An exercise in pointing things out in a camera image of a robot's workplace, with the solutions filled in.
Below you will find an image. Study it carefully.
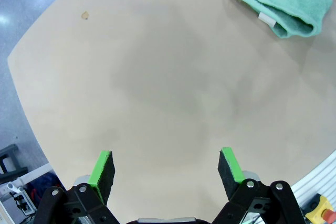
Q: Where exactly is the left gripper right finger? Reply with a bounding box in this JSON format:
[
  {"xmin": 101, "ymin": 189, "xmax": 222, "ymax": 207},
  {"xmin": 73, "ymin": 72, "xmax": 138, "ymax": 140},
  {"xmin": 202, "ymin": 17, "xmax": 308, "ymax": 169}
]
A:
[{"xmin": 212, "ymin": 147, "xmax": 307, "ymax": 224}]

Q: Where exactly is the yellow emergency stop button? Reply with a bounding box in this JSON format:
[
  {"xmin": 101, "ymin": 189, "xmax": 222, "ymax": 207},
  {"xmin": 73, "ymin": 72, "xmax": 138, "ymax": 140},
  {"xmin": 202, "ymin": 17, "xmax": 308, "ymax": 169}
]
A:
[{"xmin": 304, "ymin": 194, "xmax": 336, "ymax": 224}]

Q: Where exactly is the green towel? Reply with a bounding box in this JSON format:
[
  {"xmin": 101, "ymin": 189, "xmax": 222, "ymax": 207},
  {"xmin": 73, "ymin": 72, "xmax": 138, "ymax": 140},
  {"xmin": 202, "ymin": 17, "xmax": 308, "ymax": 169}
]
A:
[{"xmin": 217, "ymin": 0, "xmax": 333, "ymax": 39}]

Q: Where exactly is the blue and red bag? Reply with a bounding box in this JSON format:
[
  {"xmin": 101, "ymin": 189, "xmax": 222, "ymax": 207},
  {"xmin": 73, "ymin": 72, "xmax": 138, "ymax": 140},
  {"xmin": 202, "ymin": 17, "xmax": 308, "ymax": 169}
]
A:
[{"xmin": 26, "ymin": 173, "xmax": 65, "ymax": 206}]

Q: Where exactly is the dark grey metal frame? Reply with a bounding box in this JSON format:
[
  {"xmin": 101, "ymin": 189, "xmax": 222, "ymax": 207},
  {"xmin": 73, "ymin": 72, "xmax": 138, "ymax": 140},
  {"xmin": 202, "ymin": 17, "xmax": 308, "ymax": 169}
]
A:
[{"xmin": 0, "ymin": 144, "xmax": 29, "ymax": 183}]

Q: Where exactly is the white desk bar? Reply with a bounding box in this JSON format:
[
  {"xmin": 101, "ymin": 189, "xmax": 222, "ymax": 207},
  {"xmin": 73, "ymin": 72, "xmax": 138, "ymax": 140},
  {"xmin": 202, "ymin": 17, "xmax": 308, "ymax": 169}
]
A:
[{"xmin": 0, "ymin": 163, "xmax": 53, "ymax": 196}]

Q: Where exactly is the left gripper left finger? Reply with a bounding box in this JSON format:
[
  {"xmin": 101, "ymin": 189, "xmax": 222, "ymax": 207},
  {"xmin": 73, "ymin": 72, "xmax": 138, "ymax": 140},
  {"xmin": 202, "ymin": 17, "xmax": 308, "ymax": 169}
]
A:
[{"xmin": 33, "ymin": 150, "xmax": 119, "ymax": 224}]

